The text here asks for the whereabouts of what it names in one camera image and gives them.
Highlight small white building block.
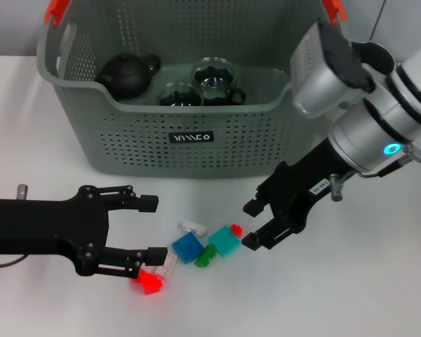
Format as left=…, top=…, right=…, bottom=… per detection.
left=178, top=220, right=208, bottom=237

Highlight thin black camera cable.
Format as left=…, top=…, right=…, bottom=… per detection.
left=369, top=0, right=387, bottom=40

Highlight translucent white building block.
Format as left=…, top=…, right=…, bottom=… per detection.
left=154, top=253, right=178, bottom=280

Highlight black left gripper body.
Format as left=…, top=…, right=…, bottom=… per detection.
left=0, top=185, right=109, bottom=277

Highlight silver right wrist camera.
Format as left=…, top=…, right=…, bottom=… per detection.
left=289, top=22, right=376, bottom=119

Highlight orange basket carry handle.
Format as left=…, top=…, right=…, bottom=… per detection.
left=44, top=0, right=347, bottom=27

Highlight green building block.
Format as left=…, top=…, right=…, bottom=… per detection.
left=194, top=244, right=218, bottom=269

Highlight glass teacup black holder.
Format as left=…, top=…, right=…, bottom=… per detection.
left=156, top=81, right=204, bottom=107
left=190, top=57, right=247, bottom=106

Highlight teal square building block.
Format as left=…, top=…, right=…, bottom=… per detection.
left=208, top=225, right=241, bottom=258

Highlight black ceramic teapot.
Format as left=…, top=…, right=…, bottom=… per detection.
left=97, top=52, right=161, bottom=100

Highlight left gripper connector cable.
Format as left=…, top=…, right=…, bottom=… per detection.
left=0, top=184, right=29, bottom=270

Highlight large red building block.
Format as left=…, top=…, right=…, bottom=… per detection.
left=130, top=269, right=163, bottom=296

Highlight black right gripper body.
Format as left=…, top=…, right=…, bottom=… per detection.
left=255, top=138, right=355, bottom=234

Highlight blue square building block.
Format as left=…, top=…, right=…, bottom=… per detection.
left=171, top=232, right=205, bottom=265

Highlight grey-green perforated storage basket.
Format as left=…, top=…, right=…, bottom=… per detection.
left=36, top=0, right=354, bottom=180

